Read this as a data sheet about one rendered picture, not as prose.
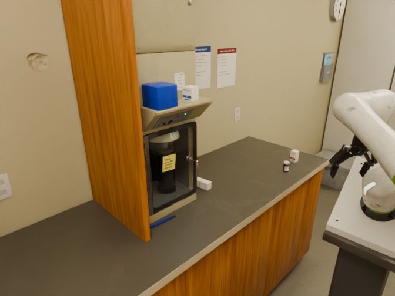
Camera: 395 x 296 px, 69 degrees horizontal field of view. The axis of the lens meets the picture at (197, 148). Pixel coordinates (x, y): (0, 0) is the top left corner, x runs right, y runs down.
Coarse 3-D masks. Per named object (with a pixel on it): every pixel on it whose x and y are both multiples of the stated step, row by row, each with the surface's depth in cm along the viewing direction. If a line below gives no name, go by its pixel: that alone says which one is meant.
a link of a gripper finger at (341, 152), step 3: (345, 144) 116; (342, 147) 117; (345, 147) 115; (339, 150) 118; (342, 150) 117; (345, 150) 116; (336, 153) 119; (339, 153) 118; (342, 153) 116; (333, 156) 120; (336, 156) 119; (339, 156) 117; (330, 159) 121; (333, 159) 120; (336, 159) 118; (333, 162) 119
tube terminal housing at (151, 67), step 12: (144, 60) 110; (156, 60) 114; (168, 60) 118; (180, 60) 123; (192, 60) 128; (144, 72) 112; (156, 72) 116; (168, 72) 120; (192, 72) 130; (192, 84) 132; (180, 96) 129; (192, 120) 138; (144, 132) 120; (180, 204) 148; (156, 216) 138
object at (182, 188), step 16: (176, 128) 130; (192, 128) 138; (160, 144) 126; (176, 144) 133; (192, 144) 141; (160, 160) 129; (176, 160) 136; (160, 176) 131; (176, 176) 139; (192, 176) 147; (160, 192) 134; (176, 192) 142; (192, 192) 150; (160, 208) 137
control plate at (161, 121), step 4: (184, 112) 120; (188, 112) 123; (168, 116) 115; (172, 116) 117; (176, 116) 120; (180, 116) 122; (184, 116) 125; (188, 116) 128; (160, 120) 114; (164, 120) 116; (168, 120) 119; (172, 120) 122; (176, 120) 124; (180, 120) 127; (156, 124) 115; (160, 124) 118; (168, 124) 123; (152, 128) 117
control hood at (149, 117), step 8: (200, 96) 132; (184, 104) 119; (192, 104) 119; (200, 104) 123; (208, 104) 127; (144, 112) 112; (152, 112) 108; (160, 112) 108; (168, 112) 111; (176, 112) 116; (192, 112) 126; (200, 112) 132; (144, 120) 114; (152, 120) 110; (184, 120) 130; (144, 128) 115
